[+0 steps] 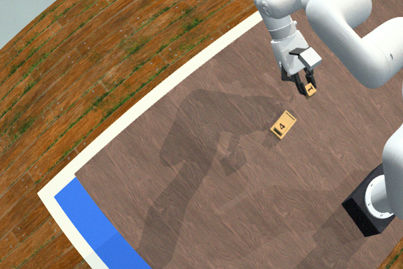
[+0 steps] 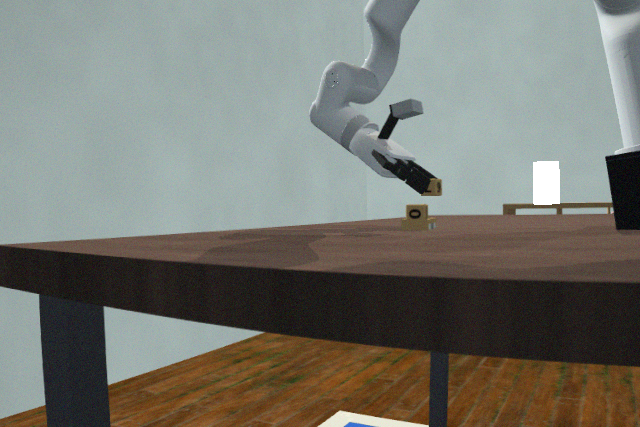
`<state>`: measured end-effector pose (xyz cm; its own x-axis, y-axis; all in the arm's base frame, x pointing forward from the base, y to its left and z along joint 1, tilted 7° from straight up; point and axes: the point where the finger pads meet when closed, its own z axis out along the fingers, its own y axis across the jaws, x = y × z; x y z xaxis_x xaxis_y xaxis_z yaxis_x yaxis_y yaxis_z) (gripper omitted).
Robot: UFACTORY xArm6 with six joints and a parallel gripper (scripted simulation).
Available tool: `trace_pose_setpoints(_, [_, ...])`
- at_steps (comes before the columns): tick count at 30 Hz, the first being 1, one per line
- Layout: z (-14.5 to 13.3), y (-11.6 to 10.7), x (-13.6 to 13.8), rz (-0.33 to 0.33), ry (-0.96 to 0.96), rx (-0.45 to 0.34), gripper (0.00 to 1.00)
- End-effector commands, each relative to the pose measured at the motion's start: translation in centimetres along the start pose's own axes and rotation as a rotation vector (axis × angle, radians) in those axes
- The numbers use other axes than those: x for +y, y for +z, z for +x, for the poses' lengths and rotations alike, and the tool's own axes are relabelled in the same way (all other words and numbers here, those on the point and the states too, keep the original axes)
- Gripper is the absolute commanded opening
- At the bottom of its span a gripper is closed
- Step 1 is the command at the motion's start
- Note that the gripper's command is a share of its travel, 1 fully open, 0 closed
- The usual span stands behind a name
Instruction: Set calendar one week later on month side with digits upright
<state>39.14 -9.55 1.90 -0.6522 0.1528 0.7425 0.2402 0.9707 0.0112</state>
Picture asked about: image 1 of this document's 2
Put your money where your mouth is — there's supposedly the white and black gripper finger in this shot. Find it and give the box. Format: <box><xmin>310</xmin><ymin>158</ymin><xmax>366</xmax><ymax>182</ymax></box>
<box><xmin>281</xmin><ymin>64</ymin><xmax>307</xmax><ymax>96</ymax></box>
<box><xmin>304</xmin><ymin>68</ymin><xmax>317</xmax><ymax>89</ymax></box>

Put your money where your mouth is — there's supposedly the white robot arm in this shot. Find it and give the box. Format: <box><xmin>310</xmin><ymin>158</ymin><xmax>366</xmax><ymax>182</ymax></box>
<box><xmin>253</xmin><ymin>0</ymin><xmax>403</xmax><ymax>220</ymax></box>

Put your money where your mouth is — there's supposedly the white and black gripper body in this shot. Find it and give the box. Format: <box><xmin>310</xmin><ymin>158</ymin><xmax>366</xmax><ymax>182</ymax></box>
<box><xmin>271</xmin><ymin>30</ymin><xmax>309</xmax><ymax>75</ymax></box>

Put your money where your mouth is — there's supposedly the yellow number cube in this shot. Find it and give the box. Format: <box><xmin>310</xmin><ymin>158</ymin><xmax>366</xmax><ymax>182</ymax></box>
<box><xmin>305</xmin><ymin>83</ymin><xmax>316</xmax><ymax>99</ymax></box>
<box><xmin>273</xmin><ymin>119</ymin><xmax>288</xmax><ymax>136</ymax></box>

